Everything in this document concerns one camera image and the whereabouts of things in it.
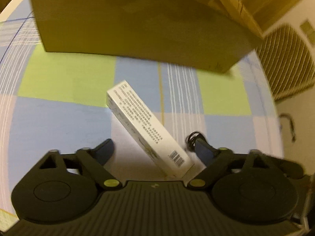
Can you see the wall socket plate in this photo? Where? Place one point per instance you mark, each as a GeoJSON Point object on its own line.
{"type": "Point", "coordinates": [308, 31]}

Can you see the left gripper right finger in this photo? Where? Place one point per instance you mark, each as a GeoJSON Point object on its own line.
{"type": "Point", "coordinates": [218, 164]}

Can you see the narrow white barcode box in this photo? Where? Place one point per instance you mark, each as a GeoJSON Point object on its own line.
{"type": "Point", "coordinates": [147, 130]}

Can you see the checked tablecloth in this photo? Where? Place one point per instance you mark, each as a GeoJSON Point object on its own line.
{"type": "Point", "coordinates": [58, 101]}

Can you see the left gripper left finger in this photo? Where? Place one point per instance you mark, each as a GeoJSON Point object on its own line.
{"type": "Point", "coordinates": [92, 163]}

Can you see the quilted chair cushion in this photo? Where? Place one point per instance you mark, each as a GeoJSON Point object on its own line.
{"type": "Point", "coordinates": [287, 62]}

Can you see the brown cardboard box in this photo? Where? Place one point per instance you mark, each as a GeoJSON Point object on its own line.
{"type": "Point", "coordinates": [193, 33]}

